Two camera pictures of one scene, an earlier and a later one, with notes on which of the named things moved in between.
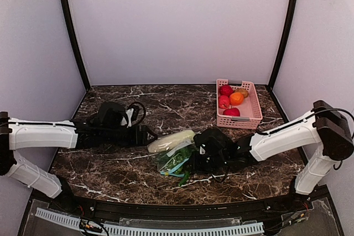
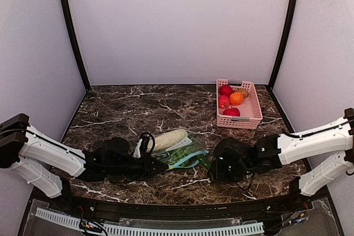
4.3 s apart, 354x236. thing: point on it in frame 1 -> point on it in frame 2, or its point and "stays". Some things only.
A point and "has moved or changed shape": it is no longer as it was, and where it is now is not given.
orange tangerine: x=236 y=99 stays
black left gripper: x=141 y=135 -> x=147 y=166
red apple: x=223 y=101 stays
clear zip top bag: x=172 y=161 has moved or changed shape
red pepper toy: x=225 y=90 stays
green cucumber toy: x=186 y=177 has moved or changed shape
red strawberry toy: x=233 y=111 stays
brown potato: x=244 y=92 stays
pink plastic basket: x=250 y=113 stays
